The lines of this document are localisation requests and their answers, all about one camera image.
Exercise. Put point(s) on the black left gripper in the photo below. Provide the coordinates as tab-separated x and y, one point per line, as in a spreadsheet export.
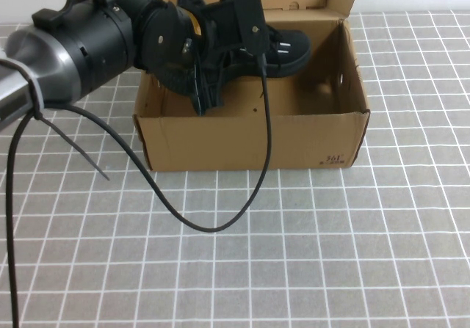
220	27

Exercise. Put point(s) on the black knit sneaker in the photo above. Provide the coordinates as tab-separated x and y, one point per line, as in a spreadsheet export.
293	49

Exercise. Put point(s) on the brown cardboard shoe box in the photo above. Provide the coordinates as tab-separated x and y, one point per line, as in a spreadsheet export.
238	144

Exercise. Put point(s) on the grey zip tie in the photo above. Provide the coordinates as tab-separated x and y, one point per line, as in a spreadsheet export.
34	89

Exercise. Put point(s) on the grey white-checked tablecloth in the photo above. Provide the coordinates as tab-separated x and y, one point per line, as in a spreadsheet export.
330	232

